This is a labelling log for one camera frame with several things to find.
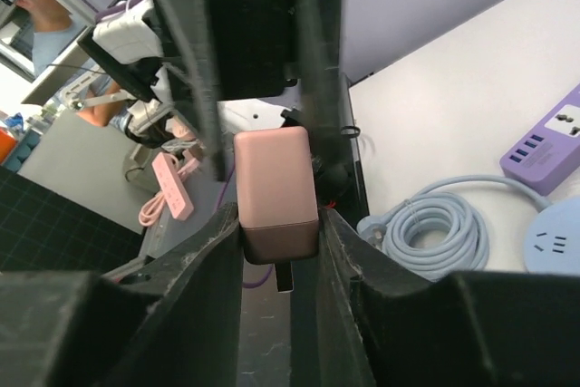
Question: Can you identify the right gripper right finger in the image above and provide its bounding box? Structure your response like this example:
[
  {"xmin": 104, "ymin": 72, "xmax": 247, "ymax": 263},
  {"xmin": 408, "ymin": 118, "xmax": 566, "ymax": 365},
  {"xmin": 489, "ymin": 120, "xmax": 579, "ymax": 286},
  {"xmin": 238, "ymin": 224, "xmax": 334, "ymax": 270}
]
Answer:
[{"xmin": 316, "ymin": 209, "xmax": 579, "ymax": 386}]

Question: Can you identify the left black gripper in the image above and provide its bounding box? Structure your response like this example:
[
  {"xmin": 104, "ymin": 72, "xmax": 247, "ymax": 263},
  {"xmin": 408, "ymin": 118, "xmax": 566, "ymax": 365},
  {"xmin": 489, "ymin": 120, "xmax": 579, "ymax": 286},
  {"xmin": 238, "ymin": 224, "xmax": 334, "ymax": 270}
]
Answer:
[{"xmin": 155, "ymin": 0, "xmax": 343, "ymax": 181}]

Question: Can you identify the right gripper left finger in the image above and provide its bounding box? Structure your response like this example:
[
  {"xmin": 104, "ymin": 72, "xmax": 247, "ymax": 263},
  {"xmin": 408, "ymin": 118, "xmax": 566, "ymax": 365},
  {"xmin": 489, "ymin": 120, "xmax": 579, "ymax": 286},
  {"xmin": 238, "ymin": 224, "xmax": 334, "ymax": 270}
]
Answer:
[{"xmin": 1, "ymin": 203, "xmax": 243, "ymax": 386}]

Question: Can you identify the pink charger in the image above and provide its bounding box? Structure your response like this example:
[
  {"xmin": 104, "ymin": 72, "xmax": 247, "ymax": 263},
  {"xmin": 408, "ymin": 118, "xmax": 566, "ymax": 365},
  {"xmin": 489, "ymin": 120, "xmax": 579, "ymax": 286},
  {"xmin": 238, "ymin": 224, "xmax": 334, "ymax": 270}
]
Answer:
[{"xmin": 234, "ymin": 127, "xmax": 319, "ymax": 293}]

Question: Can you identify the pink power strip background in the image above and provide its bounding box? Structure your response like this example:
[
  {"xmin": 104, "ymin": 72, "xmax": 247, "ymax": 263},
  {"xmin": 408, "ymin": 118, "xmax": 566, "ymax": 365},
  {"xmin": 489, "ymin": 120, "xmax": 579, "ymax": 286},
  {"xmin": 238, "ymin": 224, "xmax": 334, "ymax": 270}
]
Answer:
[{"xmin": 139, "ymin": 152, "xmax": 200, "ymax": 227}]

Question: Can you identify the person in background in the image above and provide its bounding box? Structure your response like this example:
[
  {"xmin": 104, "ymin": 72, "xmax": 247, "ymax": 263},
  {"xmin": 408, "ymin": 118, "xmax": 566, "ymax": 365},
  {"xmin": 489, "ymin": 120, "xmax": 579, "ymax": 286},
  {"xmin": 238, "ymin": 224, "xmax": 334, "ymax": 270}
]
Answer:
[{"xmin": 15, "ymin": 0, "xmax": 131, "ymax": 131}]

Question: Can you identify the round blue power strip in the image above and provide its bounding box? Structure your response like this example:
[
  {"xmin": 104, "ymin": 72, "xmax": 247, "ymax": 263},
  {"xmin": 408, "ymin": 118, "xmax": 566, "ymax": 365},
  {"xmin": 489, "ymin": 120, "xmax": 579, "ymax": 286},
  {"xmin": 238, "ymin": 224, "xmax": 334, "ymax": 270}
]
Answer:
[{"xmin": 523, "ymin": 197, "xmax": 580, "ymax": 276}]

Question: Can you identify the purple power strip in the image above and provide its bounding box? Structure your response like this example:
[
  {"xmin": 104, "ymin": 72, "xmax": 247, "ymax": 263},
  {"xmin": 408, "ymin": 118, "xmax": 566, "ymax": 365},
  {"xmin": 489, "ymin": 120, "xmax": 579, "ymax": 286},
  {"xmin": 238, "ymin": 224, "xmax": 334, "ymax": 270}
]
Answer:
[{"xmin": 499, "ymin": 87, "xmax": 579, "ymax": 196}]

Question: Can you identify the blue coiled cable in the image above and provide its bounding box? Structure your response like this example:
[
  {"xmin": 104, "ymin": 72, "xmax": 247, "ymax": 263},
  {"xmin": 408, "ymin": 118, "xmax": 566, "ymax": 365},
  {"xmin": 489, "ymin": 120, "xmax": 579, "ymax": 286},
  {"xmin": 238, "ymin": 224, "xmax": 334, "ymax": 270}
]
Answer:
[{"xmin": 355, "ymin": 173, "xmax": 554, "ymax": 282}]

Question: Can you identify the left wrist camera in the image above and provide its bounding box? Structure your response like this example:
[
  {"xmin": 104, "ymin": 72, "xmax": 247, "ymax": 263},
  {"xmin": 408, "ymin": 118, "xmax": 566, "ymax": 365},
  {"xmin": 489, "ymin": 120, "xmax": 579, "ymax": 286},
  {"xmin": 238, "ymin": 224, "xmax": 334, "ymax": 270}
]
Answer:
[{"xmin": 79, "ymin": 0, "xmax": 171, "ymax": 104}]

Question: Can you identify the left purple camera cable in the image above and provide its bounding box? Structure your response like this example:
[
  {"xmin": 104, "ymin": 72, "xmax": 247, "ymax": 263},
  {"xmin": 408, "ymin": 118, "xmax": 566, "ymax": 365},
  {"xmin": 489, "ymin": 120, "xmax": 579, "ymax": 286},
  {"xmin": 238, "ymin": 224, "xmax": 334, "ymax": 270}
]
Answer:
[{"xmin": 212, "ymin": 164, "xmax": 273, "ymax": 291}]

